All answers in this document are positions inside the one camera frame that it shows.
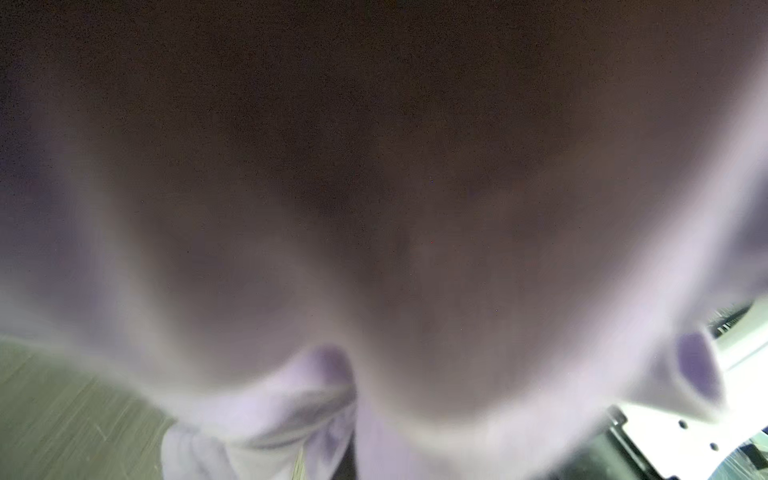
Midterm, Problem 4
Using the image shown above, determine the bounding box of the purple cloth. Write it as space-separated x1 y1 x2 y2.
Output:
1 1 767 479

